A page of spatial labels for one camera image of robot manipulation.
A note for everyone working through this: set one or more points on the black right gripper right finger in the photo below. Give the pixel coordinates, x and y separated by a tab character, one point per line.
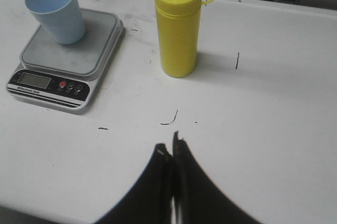
196	198

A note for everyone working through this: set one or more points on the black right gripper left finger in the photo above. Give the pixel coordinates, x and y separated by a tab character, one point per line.
150	199

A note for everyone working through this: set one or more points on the yellow squeeze bottle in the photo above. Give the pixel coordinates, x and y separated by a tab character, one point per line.
178	24

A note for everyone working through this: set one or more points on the light blue plastic cup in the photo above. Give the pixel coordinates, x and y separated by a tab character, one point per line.
62	19

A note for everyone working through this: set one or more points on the silver digital kitchen scale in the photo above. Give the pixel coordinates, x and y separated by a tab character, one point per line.
66	77

